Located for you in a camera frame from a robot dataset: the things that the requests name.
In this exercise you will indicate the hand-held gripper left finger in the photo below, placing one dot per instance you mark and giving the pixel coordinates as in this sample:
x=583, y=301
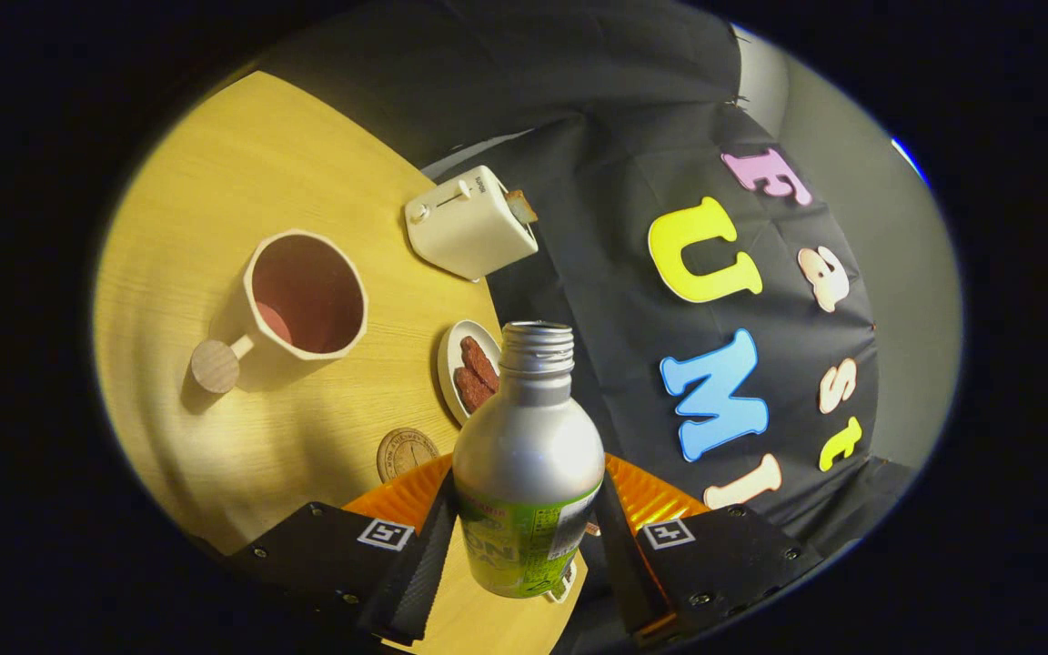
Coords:
x=415, y=582

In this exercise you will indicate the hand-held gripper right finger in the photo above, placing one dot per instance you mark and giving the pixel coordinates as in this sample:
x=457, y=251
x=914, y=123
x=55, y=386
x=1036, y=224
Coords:
x=624, y=573

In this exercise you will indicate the round brown coaster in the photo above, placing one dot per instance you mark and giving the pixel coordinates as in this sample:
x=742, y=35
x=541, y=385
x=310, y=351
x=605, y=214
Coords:
x=401, y=452

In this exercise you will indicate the silver bottle with green label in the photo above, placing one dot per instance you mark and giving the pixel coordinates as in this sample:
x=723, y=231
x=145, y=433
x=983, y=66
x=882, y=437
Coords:
x=524, y=446

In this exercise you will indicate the brown cookie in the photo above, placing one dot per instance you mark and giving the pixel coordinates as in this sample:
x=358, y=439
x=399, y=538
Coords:
x=480, y=362
x=471, y=389

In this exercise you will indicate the black backdrop cloth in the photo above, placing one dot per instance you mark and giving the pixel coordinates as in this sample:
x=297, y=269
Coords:
x=615, y=364

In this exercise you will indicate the small white plate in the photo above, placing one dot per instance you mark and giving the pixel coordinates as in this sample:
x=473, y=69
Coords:
x=448, y=364

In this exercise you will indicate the cream toaster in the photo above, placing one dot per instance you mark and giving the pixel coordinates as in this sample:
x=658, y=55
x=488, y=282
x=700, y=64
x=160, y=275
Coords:
x=465, y=227

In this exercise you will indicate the toasted bread slice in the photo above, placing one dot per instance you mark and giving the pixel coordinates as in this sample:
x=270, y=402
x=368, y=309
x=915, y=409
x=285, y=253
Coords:
x=521, y=206

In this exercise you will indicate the wooden table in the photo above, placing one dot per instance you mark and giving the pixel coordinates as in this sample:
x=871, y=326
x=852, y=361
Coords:
x=215, y=182

